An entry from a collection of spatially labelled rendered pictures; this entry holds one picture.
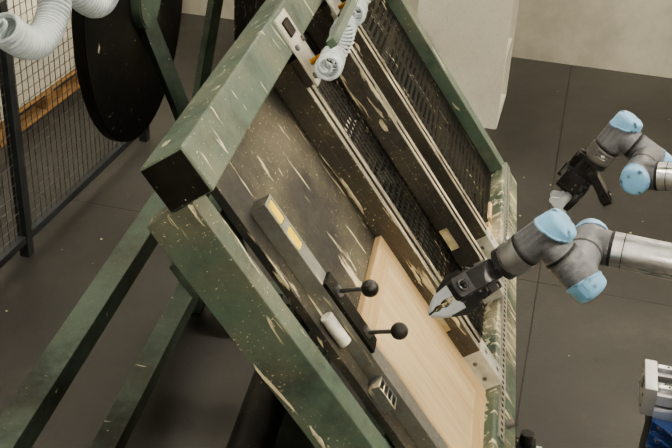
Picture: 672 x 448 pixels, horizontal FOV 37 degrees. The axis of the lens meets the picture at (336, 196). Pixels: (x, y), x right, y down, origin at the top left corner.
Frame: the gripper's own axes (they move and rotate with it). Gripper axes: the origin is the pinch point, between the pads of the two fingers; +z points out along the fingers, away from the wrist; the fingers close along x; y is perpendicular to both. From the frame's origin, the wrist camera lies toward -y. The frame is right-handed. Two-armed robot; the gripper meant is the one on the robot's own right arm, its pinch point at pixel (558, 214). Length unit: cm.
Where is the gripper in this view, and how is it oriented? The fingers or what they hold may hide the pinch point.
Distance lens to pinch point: 292.5
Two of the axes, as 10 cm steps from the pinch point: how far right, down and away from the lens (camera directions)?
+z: -4.9, 7.1, 5.1
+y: -8.4, -5.5, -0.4
